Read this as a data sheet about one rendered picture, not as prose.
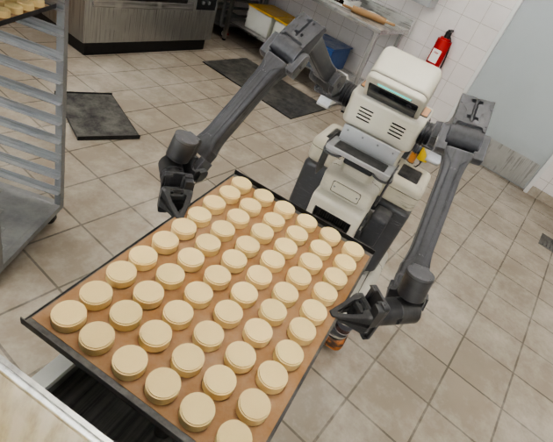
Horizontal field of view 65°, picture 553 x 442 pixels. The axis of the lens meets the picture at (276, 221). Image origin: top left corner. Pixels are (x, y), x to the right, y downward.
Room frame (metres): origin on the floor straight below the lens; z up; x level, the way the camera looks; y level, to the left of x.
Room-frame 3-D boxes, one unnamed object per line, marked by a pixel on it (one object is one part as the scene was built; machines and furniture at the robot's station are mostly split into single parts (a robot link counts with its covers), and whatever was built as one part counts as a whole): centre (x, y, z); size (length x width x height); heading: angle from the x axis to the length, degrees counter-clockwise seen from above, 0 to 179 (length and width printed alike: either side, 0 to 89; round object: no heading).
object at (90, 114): (2.57, 1.44, 0.02); 0.60 x 0.40 x 0.03; 47
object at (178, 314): (0.47, 0.09, 1.01); 0.05 x 0.05 x 0.02
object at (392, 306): (0.67, -0.27, 1.00); 0.07 x 0.07 x 0.10; 31
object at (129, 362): (0.36, 0.12, 1.00); 0.05 x 0.05 x 0.02
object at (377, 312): (0.63, -0.20, 1.01); 0.09 x 0.07 x 0.07; 121
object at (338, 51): (5.06, 0.20, 0.36); 0.46 x 0.38 x 0.26; 157
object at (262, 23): (5.42, 0.97, 0.36); 0.46 x 0.38 x 0.26; 153
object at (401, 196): (1.84, -0.29, 0.59); 0.55 x 0.34 x 0.83; 76
